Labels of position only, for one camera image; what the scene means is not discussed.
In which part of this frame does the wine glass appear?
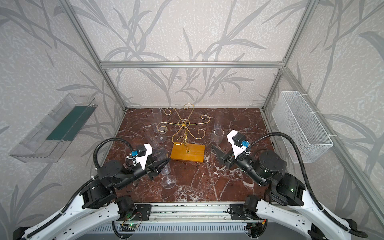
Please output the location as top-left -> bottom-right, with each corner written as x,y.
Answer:
214,112 -> 224,130
154,148 -> 176,190
151,108 -> 163,133
146,132 -> 160,150
157,126 -> 168,144
212,129 -> 225,146

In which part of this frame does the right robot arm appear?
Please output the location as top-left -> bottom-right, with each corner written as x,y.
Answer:
212,146 -> 368,240

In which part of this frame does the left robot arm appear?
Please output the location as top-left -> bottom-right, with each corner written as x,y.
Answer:
13,157 -> 170,240

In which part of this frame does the yellow wooden rack base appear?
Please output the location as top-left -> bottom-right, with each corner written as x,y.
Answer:
171,144 -> 205,163

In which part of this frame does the green circuit board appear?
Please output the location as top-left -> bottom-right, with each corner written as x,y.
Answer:
121,223 -> 140,232

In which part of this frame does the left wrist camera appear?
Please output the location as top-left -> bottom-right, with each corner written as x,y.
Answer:
126,144 -> 153,170

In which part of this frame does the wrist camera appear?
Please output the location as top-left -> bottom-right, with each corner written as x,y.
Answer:
227,130 -> 251,161
126,144 -> 153,170

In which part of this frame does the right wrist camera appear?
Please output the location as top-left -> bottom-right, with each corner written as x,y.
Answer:
227,130 -> 251,161

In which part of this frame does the gold wire glass rack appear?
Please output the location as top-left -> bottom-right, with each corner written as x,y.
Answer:
158,103 -> 211,145

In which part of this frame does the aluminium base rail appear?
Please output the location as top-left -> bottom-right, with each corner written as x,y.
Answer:
89,201 -> 316,224

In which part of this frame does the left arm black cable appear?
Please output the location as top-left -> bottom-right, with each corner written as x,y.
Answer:
25,137 -> 136,239

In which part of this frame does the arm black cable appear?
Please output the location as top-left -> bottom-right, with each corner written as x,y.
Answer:
25,137 -> 136,239
244,131 -> 369,239

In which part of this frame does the white wire mesh basket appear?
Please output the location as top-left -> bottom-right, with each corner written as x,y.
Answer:
272,91 -> 334,163

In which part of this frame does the clear plastic wall shelf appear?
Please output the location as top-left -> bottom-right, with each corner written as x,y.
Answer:
9,94 -> 98,163

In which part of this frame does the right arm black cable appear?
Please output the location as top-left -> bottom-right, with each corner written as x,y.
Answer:
244,131 -> 369,239

